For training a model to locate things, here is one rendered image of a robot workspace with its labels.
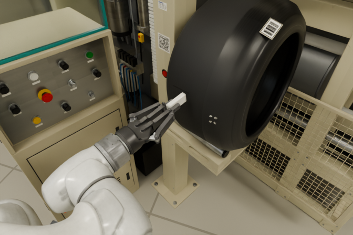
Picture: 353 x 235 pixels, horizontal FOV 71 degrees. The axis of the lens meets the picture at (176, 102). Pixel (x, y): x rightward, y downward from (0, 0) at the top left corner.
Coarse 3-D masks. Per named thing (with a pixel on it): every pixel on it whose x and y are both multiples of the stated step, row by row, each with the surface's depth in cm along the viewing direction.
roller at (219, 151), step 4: (184, 128) 113; (196, 136) 109; (200, 140) 108; (208, 144) 105; (212, 148) 104; (216, 148) 102; (216, 152) 103; (220, 152) 101; (224, 152) 100; (228, 152) 102; (224, 156) 102
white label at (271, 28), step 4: (268, 20) 69; (272, 20) 69; (268, 24) 68; (272, 24) 68; (276, 24) 68; (280, 24) 68; (264, 28) 68; (268, 28) 68; (272, 28) 68; (276, 28) 68; (280, 28) 68; (260, 32) 67; (264, 32) 67; (268, 32) 67; (272, 32) 67; (276, 32) 67; (268, 36) 67; (272, 36) 67
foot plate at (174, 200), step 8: (160, 176) 195; (152, 184) 190; (160, 184) 190; (192, 184) 190; (160, 192) 185; (168, 192) 185; (184, 192) 185; (192, 192) 185; (168, 200) 180; (176, 200) 180
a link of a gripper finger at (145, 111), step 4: (156, 104) 74; (148, 108) 73; (152, 108) 73; (156, 108) 75; (140, 112) 72; (144, 112) 72; (148, 112) 73; (132, 116) 71; (136, 116) 72; (140, 116) 72
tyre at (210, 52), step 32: (224, 0) 78; (256, 0) 75; (288, 0) 79; (192, 32) 76; (224, 32) 71; (256, 32) 68; (288, 32) 74; (192, 64) 75; (224, 64) 69; (256, 64) 68; (288, 64) 108; (192, 96) 77; (224, 96) 70; (256, 96) 118; (192, 128) 87; (224, 128) 76; (256, 128) 101
